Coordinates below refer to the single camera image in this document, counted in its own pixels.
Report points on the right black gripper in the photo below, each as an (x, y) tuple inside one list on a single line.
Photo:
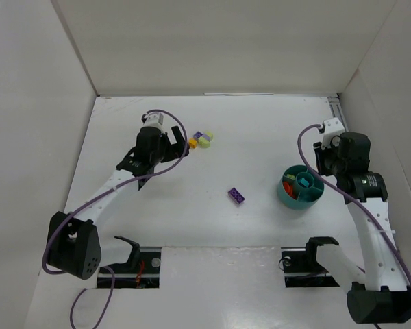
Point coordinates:
[(321, 159)]

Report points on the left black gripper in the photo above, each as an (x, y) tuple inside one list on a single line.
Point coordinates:
[(171, 148)]

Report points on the orange yellow cube lego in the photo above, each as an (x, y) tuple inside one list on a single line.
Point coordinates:
[(192, 143)]

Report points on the teal lego brick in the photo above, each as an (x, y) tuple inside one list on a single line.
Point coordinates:
[(305, 180)]

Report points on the orange dish lego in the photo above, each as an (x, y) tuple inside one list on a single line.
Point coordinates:
[(288, 189)]

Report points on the purple long lego brick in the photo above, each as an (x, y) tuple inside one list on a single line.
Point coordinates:
[(236, 196)]

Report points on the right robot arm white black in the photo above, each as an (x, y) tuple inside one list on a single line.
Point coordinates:
[(380, 293)]

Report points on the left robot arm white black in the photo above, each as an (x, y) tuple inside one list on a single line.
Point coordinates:
[(73, 244)]

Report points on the small purple lego brick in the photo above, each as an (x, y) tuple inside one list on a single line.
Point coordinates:
[(197, 135)]

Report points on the light green rounded lego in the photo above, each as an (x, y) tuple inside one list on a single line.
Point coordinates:
[(203, 142)]

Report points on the teal round divided container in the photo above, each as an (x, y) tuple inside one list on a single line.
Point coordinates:
[(306, 197)]

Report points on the light green small lego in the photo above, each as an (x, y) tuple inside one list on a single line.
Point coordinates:
[(209, 135)]

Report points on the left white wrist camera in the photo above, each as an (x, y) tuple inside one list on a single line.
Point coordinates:
[(154, 119)]

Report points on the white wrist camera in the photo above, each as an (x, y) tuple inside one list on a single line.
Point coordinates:
[(331, 130), (154, 119)]

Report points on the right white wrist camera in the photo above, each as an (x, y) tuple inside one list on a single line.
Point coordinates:
[(331, 130)]

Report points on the aluminium rail right side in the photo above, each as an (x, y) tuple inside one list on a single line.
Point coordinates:
[(336, 109)]

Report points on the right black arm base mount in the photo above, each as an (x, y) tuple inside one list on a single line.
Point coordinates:
[(300, 267)]

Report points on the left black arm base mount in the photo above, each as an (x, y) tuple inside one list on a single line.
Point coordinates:
[(133, 266)]

